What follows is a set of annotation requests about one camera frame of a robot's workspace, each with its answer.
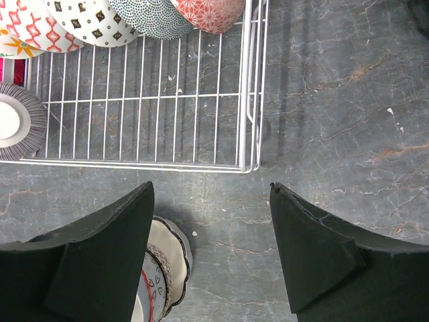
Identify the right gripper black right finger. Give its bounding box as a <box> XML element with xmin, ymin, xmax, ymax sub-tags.
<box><xmin>269</xmin><ymin>183</ymin><xmax>428</xmax><ymax>321</ymax></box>

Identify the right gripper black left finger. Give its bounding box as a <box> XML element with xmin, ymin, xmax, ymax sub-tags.
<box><xmin>1</xmin><ymin>182</ymin><xmax>154</xmax><ymax>321</ymax></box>

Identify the purple striped bowl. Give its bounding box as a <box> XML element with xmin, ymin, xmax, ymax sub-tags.
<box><xmin>1</xmin><ymin>82</ymin><xmax>48</xmax><ymax>161</ymax></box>

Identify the white wire dish rack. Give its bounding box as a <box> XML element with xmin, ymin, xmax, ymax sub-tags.
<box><xmin>21</xmin><ymin>1</ymin><xmax>269</xmax><ymax>173</ymax></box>

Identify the floral orange green bowl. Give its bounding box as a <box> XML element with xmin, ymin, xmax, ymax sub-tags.
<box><xmin>0</xmin><ymin>28</ymin><xmax>44</xmax><ymax>60</ymax></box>

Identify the red rimmed bowl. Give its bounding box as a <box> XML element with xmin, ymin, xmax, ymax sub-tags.
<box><xmin>45</xmin><ymin>0</ymin><xmax>138</xmax><ymax>48</ymax></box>

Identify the blue triangle pattern bowl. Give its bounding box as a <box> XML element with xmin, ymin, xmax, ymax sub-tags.
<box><xmin>1</xmin><ymin>0</ymin><xmax>85</xmax><ymax>53</ymax></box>

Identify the grey hexagon pattern bowl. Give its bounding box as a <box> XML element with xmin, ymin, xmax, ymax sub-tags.
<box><xmin>109</xmin><ymin>0</ymin><xmax>193</xmax><ymax>40</ymax></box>

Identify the brown lattice pattern bowl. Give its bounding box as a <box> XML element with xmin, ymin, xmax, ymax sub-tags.
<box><xmin>143</xmin><ymin>244</ymin><xmax>173</xmax><ymax>321</ymax></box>

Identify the red folded t-shirt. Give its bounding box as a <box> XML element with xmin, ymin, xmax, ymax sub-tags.
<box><xmin>1</xmin><ymin>58</ymin><xmax>25</xmax><ymax>86</ymax></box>

